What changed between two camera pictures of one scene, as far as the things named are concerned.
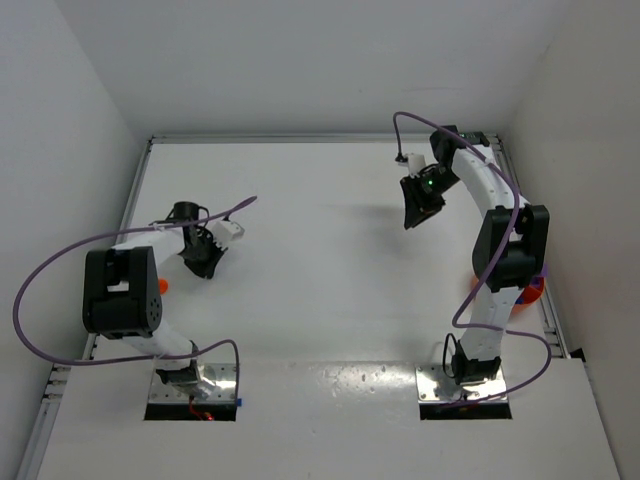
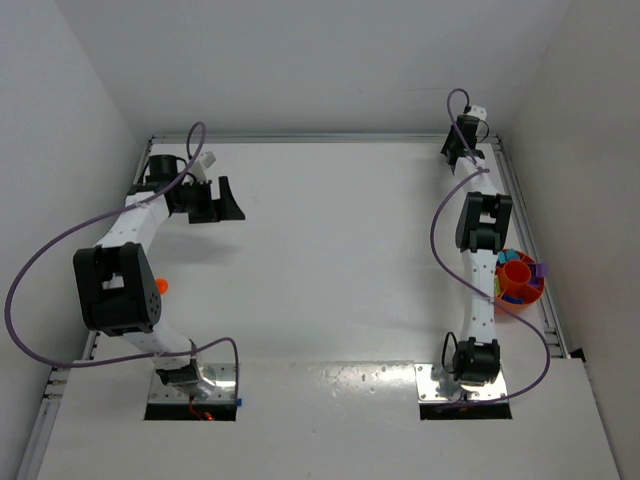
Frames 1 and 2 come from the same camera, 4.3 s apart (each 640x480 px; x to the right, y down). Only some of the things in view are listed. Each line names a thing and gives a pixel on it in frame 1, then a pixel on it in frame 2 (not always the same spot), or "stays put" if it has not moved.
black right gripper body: x=420 y=201 to x=461 y=151
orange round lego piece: x=163 y=286 stays put
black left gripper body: x=203 y=253 to x=210 y=201
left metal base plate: x=216 y=384 stays put
